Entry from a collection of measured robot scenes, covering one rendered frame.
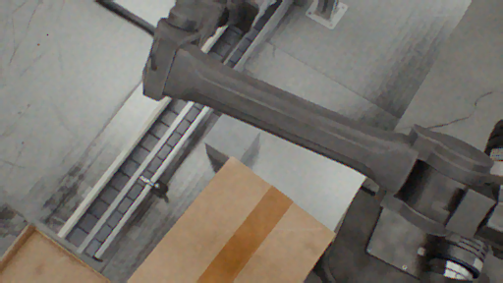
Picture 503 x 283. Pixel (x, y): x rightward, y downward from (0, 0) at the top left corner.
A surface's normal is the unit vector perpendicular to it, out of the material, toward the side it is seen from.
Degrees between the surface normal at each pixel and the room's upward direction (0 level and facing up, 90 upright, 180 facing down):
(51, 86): 0
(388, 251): 0
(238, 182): 0
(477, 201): 39
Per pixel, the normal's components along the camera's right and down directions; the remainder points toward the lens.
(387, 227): 0.00, -0.32
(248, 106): -0.18, 0.33
